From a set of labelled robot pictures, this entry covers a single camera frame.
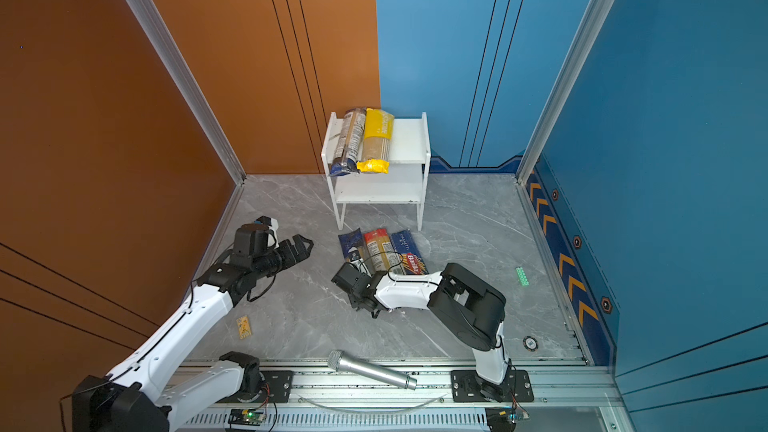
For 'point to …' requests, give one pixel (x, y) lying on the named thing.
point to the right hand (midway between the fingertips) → (358, 290)
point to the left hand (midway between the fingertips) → (303, 245)
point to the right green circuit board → (501, 419)
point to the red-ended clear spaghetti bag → (381, 253)
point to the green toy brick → (522, 277)
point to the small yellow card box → (244, 327)
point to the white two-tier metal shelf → (405, 183)
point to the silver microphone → (339, 362)
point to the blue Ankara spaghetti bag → (351, 239)
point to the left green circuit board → (244, 416)
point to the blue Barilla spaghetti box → (405, 243)
